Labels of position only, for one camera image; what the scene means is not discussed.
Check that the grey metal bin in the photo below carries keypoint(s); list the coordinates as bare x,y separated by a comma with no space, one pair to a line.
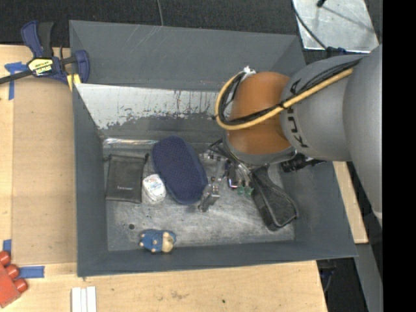
195,226

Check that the black cylinder on white bracket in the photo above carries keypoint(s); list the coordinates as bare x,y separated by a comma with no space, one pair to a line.
297,163

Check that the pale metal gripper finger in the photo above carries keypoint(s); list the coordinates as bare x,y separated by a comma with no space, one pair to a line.
209,198
214,157

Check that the blue toy animal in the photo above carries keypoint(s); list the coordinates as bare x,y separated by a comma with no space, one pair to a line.
156,240

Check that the small white printed packet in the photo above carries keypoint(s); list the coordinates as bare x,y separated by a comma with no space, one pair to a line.
154,188

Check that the navy blue oval sponge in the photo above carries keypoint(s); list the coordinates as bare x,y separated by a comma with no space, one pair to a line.
178,169

